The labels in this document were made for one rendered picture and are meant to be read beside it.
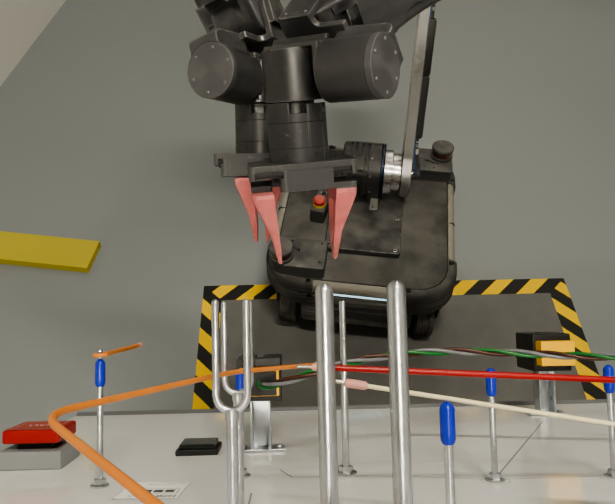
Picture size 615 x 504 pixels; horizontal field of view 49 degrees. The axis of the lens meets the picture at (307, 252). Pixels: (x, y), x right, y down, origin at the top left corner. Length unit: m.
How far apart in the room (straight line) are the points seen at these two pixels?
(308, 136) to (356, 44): 0.10
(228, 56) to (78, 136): 2.19
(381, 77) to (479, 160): 2.10
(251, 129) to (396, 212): 1.32
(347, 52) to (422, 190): 1.58
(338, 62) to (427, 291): 1.33
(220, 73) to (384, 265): 1.28
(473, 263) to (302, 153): 1.70
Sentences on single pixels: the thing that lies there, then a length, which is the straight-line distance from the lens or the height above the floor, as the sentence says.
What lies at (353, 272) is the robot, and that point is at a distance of 1.90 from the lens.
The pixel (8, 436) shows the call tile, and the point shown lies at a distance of 0.67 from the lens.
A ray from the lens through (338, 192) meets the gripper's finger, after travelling 0.64.
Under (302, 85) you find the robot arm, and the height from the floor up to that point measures 1.33.
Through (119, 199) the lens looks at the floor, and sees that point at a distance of 2.54.
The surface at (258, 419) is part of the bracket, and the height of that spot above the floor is 1.08.
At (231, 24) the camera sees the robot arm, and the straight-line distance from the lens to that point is 0.80.
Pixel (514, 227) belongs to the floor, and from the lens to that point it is 2.46.
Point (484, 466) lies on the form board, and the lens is 0.62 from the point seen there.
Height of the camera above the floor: 1.68
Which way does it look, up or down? 48 degrees down
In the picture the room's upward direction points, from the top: straight up
